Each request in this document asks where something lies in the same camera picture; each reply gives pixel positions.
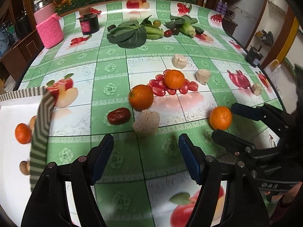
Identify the dark green leafy vegetable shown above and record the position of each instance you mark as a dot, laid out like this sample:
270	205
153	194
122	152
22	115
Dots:
129	34

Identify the brown round fruit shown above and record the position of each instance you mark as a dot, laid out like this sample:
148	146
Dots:
25	167

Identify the red plum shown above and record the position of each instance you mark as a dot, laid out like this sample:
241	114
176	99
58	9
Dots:
168	33

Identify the wooden cabinet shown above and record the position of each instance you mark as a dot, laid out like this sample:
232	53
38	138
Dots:
19	55

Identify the person right hand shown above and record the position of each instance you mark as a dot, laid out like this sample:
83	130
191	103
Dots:
286	197

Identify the black device at table edge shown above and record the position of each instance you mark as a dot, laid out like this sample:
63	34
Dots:
254	56

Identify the pink knitted sleeve bottle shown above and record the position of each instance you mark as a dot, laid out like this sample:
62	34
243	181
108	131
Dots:
48	25

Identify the beige cake piece upper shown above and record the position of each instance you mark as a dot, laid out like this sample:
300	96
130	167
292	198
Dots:
179	61

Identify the purple bottles on shelf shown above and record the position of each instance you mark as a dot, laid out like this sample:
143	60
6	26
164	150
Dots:
221	7

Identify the green bananas bunch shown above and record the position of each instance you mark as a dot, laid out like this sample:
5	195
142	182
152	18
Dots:
153	33

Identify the green grape fruit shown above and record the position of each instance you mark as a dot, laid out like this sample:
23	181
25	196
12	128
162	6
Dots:
157	23

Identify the beige cake piece right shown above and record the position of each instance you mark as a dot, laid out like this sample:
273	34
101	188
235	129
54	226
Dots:
256	89

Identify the bok choy vegetable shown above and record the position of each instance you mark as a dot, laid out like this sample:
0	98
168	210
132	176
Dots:
186	24

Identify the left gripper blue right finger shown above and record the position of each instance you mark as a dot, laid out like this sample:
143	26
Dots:
192	156

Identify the beige cake piece middle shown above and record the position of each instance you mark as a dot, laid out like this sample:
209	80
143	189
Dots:
202	76

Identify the brown longan fruit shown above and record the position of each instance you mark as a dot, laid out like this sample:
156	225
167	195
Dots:
32	123

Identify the large orange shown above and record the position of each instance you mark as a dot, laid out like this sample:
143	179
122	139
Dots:
23	133

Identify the orange with stem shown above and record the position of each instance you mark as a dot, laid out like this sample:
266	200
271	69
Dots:
141	97

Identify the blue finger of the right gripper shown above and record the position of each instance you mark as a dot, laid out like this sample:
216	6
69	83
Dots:
232	143
247	112

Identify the striped white cardboard box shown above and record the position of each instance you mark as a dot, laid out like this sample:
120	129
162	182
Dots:
19	107

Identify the red jujube date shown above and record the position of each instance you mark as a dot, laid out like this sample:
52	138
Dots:
119	116

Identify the orange on printed grapes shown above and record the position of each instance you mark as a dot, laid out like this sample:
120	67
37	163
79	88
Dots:
174	79

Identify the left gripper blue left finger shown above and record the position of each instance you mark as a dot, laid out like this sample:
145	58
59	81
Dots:
101	157

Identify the dark plum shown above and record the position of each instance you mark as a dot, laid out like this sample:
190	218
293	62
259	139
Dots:
175	31

